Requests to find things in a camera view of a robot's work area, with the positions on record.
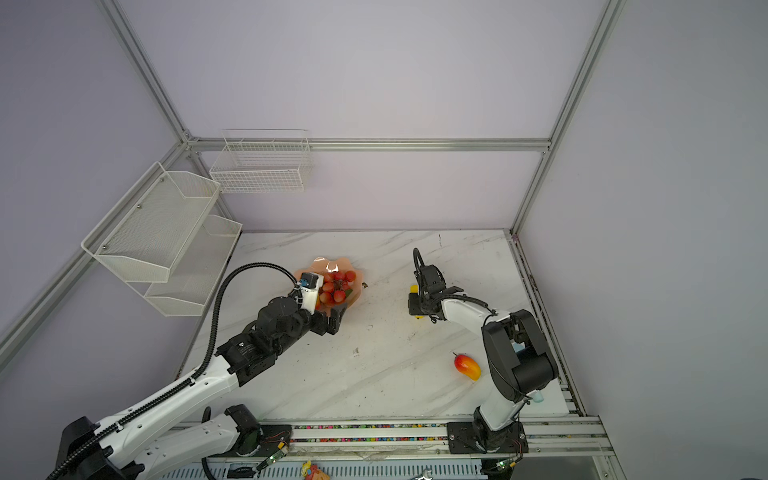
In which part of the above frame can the red lychee bunch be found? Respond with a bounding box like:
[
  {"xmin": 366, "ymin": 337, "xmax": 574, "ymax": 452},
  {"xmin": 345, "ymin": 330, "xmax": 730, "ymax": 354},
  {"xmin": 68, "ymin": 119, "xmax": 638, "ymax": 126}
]
[{"xmin": 319, "ymin": 270, "xmax": 357, "ymax": 306}]

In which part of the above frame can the red yellow mango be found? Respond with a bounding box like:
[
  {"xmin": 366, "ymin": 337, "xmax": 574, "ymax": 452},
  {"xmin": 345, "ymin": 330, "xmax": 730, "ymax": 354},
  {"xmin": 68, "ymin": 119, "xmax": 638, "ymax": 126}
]
[{"xmin": 454, "ymin": 354, "xmax": 482, "ymax": 381}]

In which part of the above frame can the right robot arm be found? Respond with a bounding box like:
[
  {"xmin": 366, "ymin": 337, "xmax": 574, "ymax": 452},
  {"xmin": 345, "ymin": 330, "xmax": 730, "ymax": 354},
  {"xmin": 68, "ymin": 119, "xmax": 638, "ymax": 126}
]
[{"xmin": 408, "ymin": 252, "xmax": 559, "ymax": 455}]

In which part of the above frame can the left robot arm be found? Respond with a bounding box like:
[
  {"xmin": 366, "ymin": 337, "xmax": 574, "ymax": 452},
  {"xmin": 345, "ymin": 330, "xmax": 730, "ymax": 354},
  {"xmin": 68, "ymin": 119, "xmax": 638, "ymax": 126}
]
[{"xmin": 49, "ymin": 292, "xmax": 347, "ymax": 479}]

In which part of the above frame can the peach wavy fruit bowl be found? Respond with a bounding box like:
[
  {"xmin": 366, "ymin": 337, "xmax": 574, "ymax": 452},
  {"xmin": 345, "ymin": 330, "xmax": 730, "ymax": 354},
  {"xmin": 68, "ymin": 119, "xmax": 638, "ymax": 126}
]
[{"xmin": 294, "ymin": 257, "xmax": 363, "ymax": 311}]

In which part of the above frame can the lower white mesh shelf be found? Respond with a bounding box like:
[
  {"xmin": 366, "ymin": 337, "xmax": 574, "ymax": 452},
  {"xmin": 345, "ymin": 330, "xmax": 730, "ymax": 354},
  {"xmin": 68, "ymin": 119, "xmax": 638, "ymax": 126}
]
[{"xmin": 144, "ymin": 215, "xmax": 242, "ymax": 317}]

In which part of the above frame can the small yellow toy figure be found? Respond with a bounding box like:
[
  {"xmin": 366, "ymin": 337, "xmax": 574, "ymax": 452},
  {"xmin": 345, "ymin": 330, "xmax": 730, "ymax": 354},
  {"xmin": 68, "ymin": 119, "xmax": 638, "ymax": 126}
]
[{"xmin": 301, "ymin": 461, "xmax": 331, "ymax": 480}]

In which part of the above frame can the white perforated metal shelf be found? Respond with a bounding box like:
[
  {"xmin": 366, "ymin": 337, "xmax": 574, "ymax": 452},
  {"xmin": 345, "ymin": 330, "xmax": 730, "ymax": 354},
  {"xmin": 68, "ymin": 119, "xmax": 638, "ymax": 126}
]
[{"xmin": 81, "ymin": 162, "xmax": 221, "ymax": 283}]

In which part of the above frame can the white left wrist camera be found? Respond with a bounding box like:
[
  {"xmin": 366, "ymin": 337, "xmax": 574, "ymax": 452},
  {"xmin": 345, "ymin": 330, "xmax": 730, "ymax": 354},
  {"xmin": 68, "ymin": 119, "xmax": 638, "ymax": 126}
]
[{"xmin": 299, "ymin": 272, "xmax": 324, "ymax": 314}]

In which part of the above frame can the black corrugated cable left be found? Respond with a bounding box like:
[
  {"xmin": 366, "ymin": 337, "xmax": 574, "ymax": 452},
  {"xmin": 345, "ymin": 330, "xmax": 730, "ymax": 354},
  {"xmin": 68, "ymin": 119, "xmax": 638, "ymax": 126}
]
[{"xmin": 44, "ymin": 262, "xmax": 301, "ymax": 480}]

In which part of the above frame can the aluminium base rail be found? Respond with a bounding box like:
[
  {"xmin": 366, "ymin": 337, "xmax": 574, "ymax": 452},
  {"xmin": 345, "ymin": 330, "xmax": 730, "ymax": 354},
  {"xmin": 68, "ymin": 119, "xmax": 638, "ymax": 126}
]
[{"xmin": 214, "ymin": 416, "xmax": 625, "ymax": 479}]

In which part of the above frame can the white wire basket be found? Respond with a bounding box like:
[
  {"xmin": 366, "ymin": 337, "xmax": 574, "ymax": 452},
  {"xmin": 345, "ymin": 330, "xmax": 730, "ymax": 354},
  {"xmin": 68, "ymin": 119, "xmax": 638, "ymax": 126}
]
[{"xmin": 209, "ymin": 129, "xmax": 313, "ymax": 194}]

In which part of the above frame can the aluminium frame post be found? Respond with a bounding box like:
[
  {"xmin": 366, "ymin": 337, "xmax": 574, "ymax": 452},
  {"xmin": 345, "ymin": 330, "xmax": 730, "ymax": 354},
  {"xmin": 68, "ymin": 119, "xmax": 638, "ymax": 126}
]
[{"xmin": 94, "ymin": 0, "xmax": 192, "ymax": 144}]

